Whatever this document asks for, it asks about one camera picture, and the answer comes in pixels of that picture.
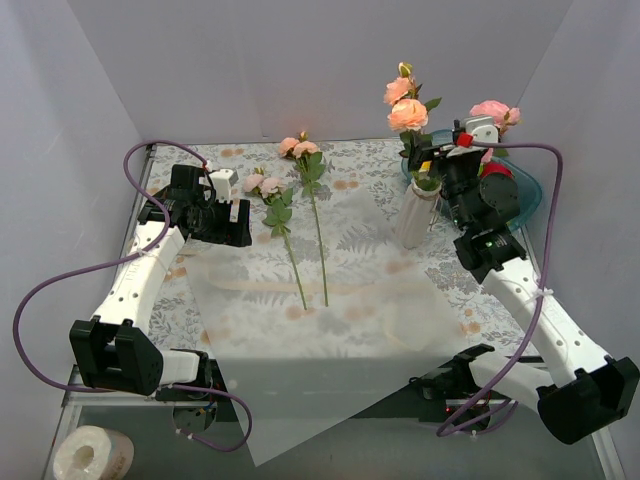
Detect white ribbed vase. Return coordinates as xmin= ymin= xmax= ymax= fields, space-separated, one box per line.
xmin=394 ymin=175 xmax=441 ymax=249

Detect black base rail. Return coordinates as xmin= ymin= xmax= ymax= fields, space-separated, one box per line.
xmin=155 ymin=355 xmax=479 ymax=424

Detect floral tablecloth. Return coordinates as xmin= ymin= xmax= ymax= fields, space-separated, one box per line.
xmin=99 ymin=137 xmax=549 ymax=360

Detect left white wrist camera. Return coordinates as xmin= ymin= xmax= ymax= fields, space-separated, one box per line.
xmin=208 ymin=169 xmax=238 ymax=203

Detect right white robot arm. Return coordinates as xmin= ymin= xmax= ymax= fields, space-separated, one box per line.
xmin=404 ymin=132 xmax=639 ymax=445

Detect pink flower stems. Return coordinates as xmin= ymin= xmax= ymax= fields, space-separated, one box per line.
xmin=242 ymin=167 xmax=308 ymax=310

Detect white tape roll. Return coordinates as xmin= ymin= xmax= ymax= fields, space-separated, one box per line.
xmin=52 ymin=425 xmax=135 ymax=480

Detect cream ribbon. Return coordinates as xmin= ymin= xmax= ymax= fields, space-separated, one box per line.
xmin=196 ymin=278 xmax=453 ymax=358

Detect peach flower stem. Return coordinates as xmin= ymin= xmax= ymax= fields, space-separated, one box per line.
xmin=383 ymin=62 xmax=442 ymax=171
xmin=278 ymin=131 xmax=329 ymax=307

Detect teal plastic fruit basket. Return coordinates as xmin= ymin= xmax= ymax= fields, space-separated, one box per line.
xmin=401 ymin=129 xmax=542 ymax=232

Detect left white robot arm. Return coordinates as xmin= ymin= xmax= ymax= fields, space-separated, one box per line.
xmin=69 ymin=165 xmax=252 ymax=400

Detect red dragon fruit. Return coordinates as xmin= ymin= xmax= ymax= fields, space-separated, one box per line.
xmin=479 ymin=161 xmax=514 ymax=179

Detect white wrapping paper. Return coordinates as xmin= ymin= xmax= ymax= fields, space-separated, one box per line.
xmin=185 ymin=188 xmax=466 ymax=465

